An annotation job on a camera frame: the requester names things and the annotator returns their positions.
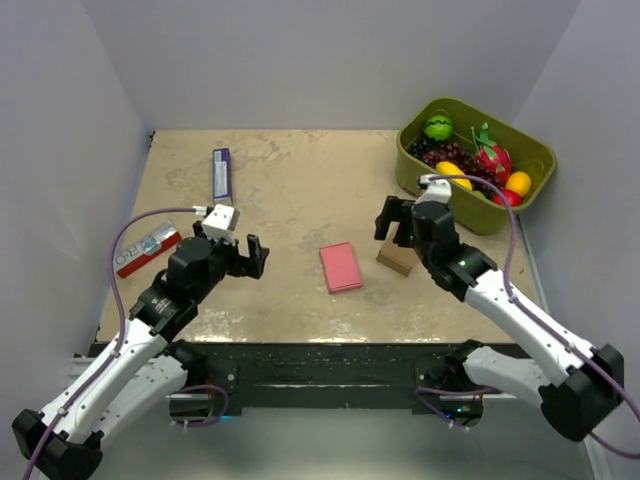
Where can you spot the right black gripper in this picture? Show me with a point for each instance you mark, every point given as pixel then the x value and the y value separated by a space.
pixel 394 210

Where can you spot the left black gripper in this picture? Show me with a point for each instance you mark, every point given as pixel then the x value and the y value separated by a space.
pixel 245 266

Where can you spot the pink paper box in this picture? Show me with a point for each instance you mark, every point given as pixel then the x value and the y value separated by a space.
pixel 340 268

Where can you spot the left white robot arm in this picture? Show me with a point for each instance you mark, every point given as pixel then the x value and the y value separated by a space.
pixel 144 362

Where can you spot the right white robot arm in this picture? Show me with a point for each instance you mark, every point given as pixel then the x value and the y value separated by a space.
pixel 575 384

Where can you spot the brown cardboard box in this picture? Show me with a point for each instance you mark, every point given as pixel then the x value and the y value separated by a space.
pixel 400 260

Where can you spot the purple toothpaste box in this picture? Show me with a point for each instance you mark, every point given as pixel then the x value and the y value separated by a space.
pixel 222 176

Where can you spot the red white toothpaste box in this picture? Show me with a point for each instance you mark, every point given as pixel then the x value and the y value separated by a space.
pixel 132 258

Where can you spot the yellow toy mango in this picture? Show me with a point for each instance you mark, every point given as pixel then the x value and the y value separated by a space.
pixel 455 173

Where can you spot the dark purple toy grapes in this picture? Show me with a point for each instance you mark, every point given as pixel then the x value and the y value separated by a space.
pixel 432 153

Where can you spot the olive green plastic bin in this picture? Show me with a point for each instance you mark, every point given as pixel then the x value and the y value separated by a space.
pixel 478 214

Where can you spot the green toy watermelon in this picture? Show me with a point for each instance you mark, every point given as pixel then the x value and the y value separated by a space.
pixel 439 127

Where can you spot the red toy dragon fruit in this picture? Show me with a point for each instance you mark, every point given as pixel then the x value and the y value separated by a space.
pixel 491 155

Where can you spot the red toy apple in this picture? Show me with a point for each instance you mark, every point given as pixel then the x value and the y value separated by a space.
pixel 507 197

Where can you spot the orange toy lemon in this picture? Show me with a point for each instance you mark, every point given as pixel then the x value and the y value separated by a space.
pixel 520 183

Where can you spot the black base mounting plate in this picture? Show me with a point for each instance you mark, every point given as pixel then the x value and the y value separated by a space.
pixel 316 376

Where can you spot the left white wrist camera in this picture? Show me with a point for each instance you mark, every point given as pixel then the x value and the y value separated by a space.
pixel 220 224

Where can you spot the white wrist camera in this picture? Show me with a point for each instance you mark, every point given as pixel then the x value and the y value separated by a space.
pixel 434 189
pixel 220 224

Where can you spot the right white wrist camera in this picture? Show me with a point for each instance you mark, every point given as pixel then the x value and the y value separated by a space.
pixel 434 189

